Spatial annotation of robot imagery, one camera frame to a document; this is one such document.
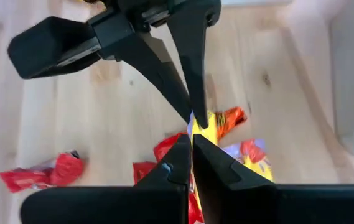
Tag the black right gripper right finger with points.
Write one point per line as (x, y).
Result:
(257, 205)

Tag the orange Reese's packet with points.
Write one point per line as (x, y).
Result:
(231, 119)

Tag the red KitKat packet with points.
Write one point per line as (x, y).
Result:
(195, 213)
(164, 149)
(142, 171)
(68, 169)

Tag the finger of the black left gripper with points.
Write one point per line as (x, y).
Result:
(55, 46)
(195, 46)

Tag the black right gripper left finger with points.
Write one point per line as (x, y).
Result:
(117, 205)

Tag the yellow sour candy packet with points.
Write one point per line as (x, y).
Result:
(257, 168)
(210, 135)

